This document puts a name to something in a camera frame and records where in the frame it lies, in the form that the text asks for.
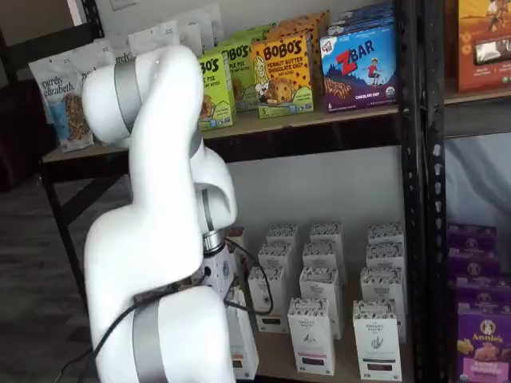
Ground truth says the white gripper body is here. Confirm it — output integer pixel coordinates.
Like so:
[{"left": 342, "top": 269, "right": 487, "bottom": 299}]
[{"left": 202, "top": 253, "right": 233, "bottom": 301}]

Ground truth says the white tea box yellow strip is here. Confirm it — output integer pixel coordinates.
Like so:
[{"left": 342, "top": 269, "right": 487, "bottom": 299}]
[
  {"left": 258, "top": 242, "right": 295, "bottom": 298},
  {"left": 224, "top": 285, "right": 260, "bottom": 380},
  {"left": 248, "top": 266, "right": 289, "bottom": 334},
  {"left": 266, "top": 223, "right": 300, "bottom": 256}
]

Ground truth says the white tea box pink strip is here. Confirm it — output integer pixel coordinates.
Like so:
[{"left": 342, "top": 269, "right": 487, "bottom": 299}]
[
  {"left": 299, "top": 266, "right": 345, "bottom": 340},
  {"left": 310, "top": 222, "right": 345, "bottom": 251},
  {"left": 301, "top": 241, "right": 347, "bottom": 284},
  {"left": 287, "top": 297, "right": 337, "bottom": 376}
]

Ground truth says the white tea box dark strip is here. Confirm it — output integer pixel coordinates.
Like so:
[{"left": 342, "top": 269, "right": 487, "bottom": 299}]
[
  {"left": 351, "top": 298, "right": 402, "bottom": 381},
  {"left": 366, "top": 223, "right": 405, "bottom": 248},
  {"left": 365, "top": 241, "right": 406, "bottom": 276},
  {"left": 359, "top": 267, "right": 407, "bottom": 344}
]

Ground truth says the black metal shelf rack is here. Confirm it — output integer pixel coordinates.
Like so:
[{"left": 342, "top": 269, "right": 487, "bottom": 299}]
[
  {"left": 7, "top": 0, "right": 426, "bottom": 383},
  {"left": 422, "top": 0, "right": 511, "bottom": 383}
]

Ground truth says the green Bobo's apple pie box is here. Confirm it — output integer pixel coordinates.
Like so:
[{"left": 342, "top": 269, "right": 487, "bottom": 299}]
[
  {"left": 220, "top": 39, "right": 261, "bottom": 113},
  {"left": 196, "top": 53, "right": 237, "bottom": 133},
  {"left": 229, "top": 22, "right": 277, "bottom": 45}
]

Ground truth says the orange Bobo's peanut butter box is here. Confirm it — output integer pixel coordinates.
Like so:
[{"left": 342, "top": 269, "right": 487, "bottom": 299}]
[
  {"left": 275, "top": 22, "right": 323, "bottom": 105},
  {"left": 250, "top": 34, "right": 315, "bottom": 120},
  {"left": 297, "top": 10, "right": 331, "bottom": 95}
]

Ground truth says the purple Annie's snack box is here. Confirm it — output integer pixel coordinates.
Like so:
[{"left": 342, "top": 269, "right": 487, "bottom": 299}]
[
  {"left": 446, "top": 223, "right": 498, "bottom": 257},
  {"left": 446, "top": 251, "right": 501, "bottom": 281},
  {"left": 454, "top": 274, "right": 511, "bottom": 306},
  {"left": 457, "top": 302, "right": 511, "bottom": 383}
]

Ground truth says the blue Zbar snack box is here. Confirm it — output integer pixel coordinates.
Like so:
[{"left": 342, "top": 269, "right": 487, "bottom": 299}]
[
  {"left": 319, "top": 26, "right": 399, "bottom": 116},
  {"left": 335, "top": 2, "right": 395, "bottom": 23},
  {"left": 327, "top": 14, "right": 396, "bottom": 38}
]

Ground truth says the orange snack box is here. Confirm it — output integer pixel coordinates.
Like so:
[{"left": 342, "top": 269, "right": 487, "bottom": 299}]
[{"left": 457, "top": 0, "right": 511, "bottom": 93}]

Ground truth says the granola bag blue label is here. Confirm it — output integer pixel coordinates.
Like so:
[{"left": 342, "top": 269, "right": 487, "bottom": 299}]
[{"left": 28, "top": 55, "right": 91, "bottom": 153}]

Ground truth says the white granola bag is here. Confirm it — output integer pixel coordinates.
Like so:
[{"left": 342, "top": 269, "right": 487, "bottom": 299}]
[
  {"left": 198, "top": 2, "right": 224, "bottom": 45},
  {"left": 175, "top": 14, "right": 205, "bottom": 61},
  {"left": 113, "top": 47, "right": 135, "bottom": 65}
]

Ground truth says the dark brown furniture piece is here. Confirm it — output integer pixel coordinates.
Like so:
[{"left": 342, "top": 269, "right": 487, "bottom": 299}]
[{"left": 0, "top": 27, "right": 55, "bottom": 192}]

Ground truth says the white teal plastic sheet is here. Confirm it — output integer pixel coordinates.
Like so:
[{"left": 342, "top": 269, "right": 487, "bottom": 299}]
[{"left": 445, "top": 137, "right": 511, "bottom": 231}]

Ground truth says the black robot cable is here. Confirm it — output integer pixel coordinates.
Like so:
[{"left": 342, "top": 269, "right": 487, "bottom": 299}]
[{"left": 59, "top": 237, "right": 275, "bottom": 378}]

